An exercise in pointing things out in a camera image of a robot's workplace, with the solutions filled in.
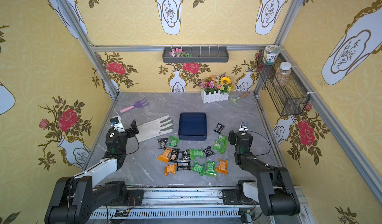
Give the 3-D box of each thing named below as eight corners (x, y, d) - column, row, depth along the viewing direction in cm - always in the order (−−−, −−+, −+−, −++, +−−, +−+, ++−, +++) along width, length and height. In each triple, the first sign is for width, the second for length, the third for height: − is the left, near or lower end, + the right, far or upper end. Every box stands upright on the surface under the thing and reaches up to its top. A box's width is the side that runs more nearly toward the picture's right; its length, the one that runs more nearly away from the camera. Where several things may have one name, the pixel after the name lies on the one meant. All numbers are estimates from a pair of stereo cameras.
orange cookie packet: (157, 159, 88) (157, 158, 87) (163, 147, 93) (163, 146, 92) (167, 163, 87) (167, 162, 86) (173, 150, 92) (173, 149, 90)
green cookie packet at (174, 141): (166, 143, 95) (166, 142, 93) (170, 136, 98) (170, 135, 96) (176, 147, 93) (176, 146, 92) (180, 140, 96) (180, 138, 95)
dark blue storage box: (178, 141, 96) (178, 137, 92) (180, 117, 108) (180, 112, 104) (206, 140, 96) (207, 136, 92) (205, 117, 108) (205, 112, 104)
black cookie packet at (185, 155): (179, 160, 88) (179, 158, 86) (180, 151, 92) (179, 149, 90) (189, 160, 88) (189, 158, 86) (189, 151, 92) (189, 149, 90)
